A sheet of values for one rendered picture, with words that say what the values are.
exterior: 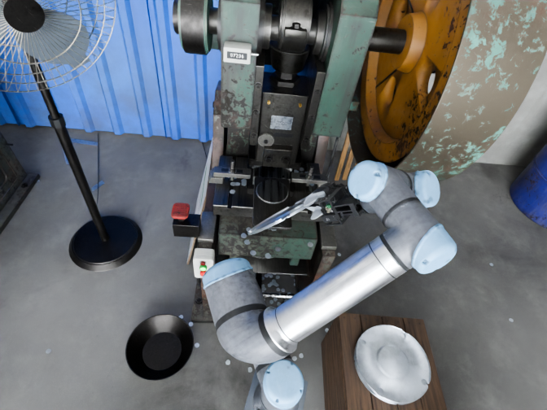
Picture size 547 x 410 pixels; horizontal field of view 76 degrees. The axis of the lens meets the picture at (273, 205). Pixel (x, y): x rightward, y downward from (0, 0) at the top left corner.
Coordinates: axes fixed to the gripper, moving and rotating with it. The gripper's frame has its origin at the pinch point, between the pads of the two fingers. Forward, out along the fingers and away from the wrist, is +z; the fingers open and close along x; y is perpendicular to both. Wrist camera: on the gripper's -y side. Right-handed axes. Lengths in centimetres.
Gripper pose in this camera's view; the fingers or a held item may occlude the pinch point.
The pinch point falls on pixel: (310, 202)
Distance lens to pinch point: 97.6
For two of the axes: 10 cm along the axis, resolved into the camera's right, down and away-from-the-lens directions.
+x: 4.8, 8.3, 2.8
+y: -6.1, 5.4, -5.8
